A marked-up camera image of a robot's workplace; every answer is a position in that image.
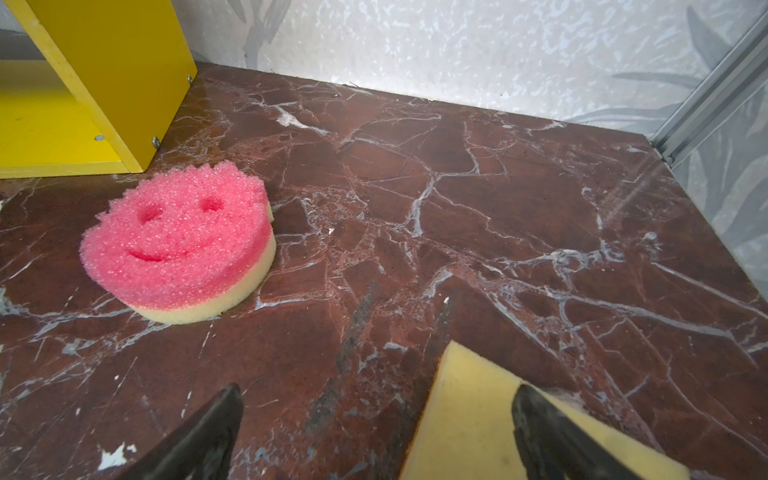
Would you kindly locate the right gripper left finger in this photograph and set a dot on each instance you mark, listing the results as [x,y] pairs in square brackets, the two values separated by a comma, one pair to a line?
[201,448]

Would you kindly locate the pink smiley sponge right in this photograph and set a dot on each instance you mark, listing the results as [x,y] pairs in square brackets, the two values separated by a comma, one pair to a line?
[184,246]

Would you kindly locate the yellow shelf unit frame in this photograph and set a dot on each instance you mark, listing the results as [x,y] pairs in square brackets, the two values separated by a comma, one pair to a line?
[111,79]

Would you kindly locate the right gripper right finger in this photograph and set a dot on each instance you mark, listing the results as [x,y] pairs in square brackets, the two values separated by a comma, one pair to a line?
[551,446]

